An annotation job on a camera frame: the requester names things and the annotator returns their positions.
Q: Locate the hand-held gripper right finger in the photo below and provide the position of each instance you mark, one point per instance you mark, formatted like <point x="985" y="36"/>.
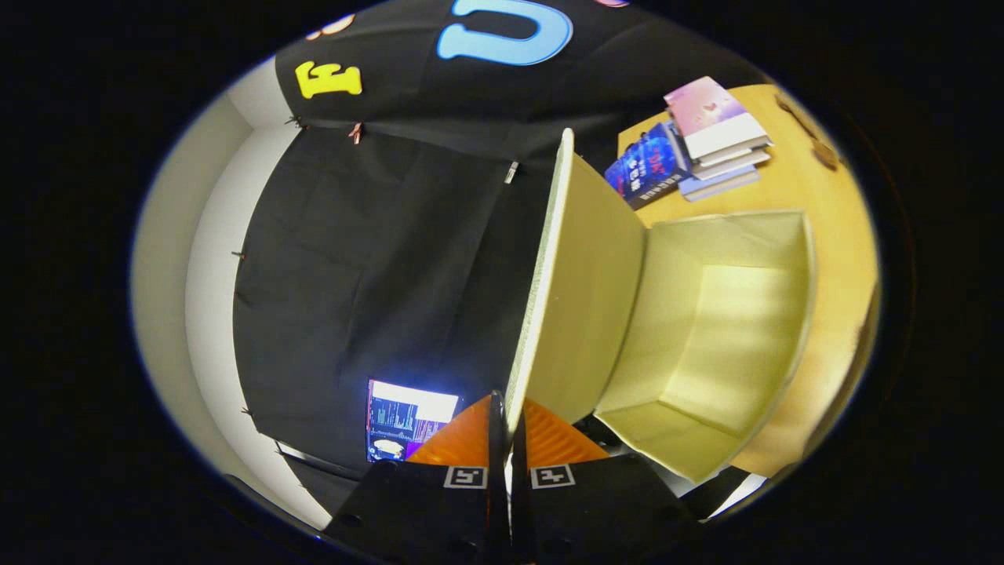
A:
<point x="596" y="502"/>

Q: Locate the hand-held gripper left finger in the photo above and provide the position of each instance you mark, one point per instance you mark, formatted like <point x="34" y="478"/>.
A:
<point x="439" y="510"/>

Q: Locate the green fabric storage box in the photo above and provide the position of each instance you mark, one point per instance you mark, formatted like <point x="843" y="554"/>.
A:
<point x="706" y="337"/>

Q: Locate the monitor screen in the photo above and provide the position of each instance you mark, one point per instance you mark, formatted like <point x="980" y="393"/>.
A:
<point x="412" y="420"/>

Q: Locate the black backdrop cloth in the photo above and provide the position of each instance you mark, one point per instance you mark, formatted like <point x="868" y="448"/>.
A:
<point x="353" y="275"/>

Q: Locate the light blue book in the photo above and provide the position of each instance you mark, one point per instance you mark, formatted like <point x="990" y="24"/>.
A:
<point x="722" y="184"/>

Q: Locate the white clip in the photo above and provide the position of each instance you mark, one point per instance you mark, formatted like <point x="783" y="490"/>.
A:
<point x="511" y="171"/>

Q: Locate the white book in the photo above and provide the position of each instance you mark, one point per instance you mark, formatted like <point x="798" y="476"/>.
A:
<point x="737" y="163"/>

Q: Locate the red clip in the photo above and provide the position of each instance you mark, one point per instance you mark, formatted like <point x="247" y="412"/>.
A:
<point x="355" y="132"/>

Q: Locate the pink cover book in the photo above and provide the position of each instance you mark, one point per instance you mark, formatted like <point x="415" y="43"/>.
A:
<point x="706" y="110"/>

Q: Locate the brown striped plush toy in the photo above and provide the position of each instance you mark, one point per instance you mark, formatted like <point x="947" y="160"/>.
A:
<point x="812" y="137"/>

